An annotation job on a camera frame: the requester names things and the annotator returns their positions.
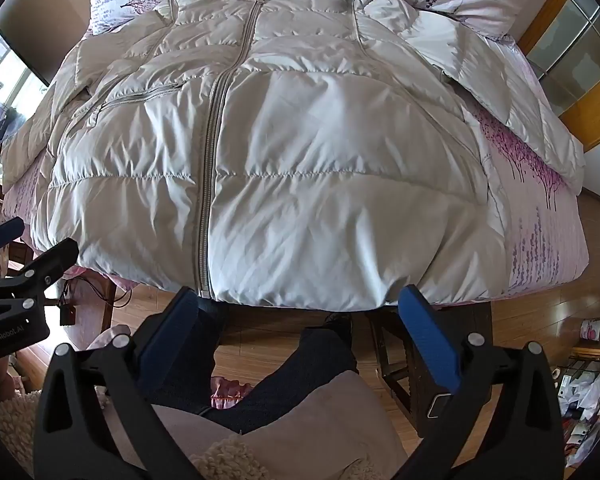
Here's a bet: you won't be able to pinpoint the bed with floral sheet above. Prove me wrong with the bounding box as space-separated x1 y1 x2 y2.
2 35 592 307

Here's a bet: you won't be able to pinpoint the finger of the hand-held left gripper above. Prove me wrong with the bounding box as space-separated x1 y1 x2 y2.
0 217 26 262
0 237 80 311

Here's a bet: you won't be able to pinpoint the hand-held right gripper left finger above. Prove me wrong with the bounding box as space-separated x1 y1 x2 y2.
32 286 231 480

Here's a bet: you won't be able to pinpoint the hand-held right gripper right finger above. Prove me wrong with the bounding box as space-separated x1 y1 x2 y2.
397 285 566 480

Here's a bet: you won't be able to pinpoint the beige puffer jacket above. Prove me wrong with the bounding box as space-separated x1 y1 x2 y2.
0 0 587 308

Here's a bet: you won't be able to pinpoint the black flat television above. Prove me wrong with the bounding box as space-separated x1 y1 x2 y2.
0 22 51 143

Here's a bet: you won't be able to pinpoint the pile of mixed packets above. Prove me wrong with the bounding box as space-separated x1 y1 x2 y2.
550 355 600 472

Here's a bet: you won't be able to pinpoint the person's fleece-lined coat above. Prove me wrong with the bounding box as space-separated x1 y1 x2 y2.
0 325 412 480

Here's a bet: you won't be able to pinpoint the person's legs in dark trousers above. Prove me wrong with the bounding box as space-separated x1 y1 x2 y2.
145 305 362 436

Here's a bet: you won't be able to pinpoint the dark wooden stool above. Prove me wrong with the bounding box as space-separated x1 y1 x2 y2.
369 300 494 438

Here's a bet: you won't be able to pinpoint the small printed box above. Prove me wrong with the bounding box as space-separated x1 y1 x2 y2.
576 316 600 344

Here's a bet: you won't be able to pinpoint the thin dark cable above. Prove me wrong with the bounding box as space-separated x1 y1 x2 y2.
62 275 132 309

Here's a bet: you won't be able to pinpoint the wooden sliding door frame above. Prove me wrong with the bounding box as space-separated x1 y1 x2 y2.
517 0 600 153

